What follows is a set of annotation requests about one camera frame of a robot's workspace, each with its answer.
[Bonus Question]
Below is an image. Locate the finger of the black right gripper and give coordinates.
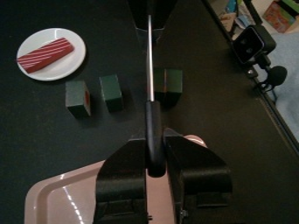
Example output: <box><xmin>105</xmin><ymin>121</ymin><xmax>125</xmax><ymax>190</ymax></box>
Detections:
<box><xmin>125</xmin><ymin>0</ymin><xmax>180</xmax><ymax>45</ymax></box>

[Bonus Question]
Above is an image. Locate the pink plastic tray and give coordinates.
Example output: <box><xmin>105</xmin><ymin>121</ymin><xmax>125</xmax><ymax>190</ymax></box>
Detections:
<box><xmin>22</xmin><ymin>134</ymin><xmax>208</xmax><ymax>224</ymax></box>

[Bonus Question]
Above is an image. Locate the orange cardboard box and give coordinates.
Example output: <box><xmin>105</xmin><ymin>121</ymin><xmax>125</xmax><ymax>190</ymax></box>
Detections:
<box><xmin>261</xmin><ymin>0</ymin><xmax>299</xmax><ymax>33</ymax></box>

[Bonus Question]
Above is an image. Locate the green sushi piece red centre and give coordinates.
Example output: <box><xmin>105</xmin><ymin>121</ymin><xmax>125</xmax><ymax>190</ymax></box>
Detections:
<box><xmin>63</xmin><ymin>80</ymin><xmax>93</xmax><ymax>119</ymax></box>

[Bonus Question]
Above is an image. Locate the black table-level camera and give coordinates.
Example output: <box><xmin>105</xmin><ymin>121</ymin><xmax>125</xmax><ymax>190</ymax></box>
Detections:
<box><xmin>230</xmin><ymin>24</ymin><xmax>277</xmax><ymax>66</ymax></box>

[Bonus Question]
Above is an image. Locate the long green sushi roll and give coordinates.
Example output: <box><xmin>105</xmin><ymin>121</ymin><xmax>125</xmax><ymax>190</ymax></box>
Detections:
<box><xmin>152</xmin><ymin>67</ymin><xmax>184</xmax><ymax>108</ymax></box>

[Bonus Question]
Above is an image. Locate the green sushi roll piece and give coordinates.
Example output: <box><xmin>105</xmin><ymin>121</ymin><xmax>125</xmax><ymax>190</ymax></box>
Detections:
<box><xmin>97</xmin><ymin>73</ymin><xmax>126</xmax><ymax>113</ymax></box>

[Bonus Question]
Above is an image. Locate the red striped toy fish slice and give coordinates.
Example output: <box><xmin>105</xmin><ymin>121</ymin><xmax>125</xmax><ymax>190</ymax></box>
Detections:
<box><xmin>15</xmin><ymin>37</ymin><xmax>75</xmax><ymax>74</ymax></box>

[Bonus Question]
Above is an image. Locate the black camera cable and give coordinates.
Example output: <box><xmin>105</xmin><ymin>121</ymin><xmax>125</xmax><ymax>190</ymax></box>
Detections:
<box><xmin>253</xmin><ymin>53</ymin><xmax>289</xmax><ymax>94</ymax></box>

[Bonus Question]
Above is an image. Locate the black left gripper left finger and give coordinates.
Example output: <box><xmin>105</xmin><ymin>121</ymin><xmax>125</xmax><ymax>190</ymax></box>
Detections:
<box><xmin>91</xmin><ymin>134</ymin><xmax>149</xmax><ymax>224</ymax></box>

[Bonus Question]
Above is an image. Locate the white round plate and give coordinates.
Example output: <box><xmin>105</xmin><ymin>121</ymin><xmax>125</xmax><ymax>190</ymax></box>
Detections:
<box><xmin>14</xmin><ymin>27</ymin><xmax>87</xmax><ymax>82</ymax></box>

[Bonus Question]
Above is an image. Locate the black-handled steel knife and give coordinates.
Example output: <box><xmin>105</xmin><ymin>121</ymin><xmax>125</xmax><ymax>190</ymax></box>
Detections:
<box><xmin>144</xmin><ymin>14</ymin><xmax>168</xmax><ymax>179</ymax></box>

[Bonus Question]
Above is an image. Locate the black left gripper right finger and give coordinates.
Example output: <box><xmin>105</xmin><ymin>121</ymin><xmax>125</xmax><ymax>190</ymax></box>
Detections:
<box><xmin>162</xmin><ymin>127</ymin><xmax>233</xmax><ymax>224</ymax></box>

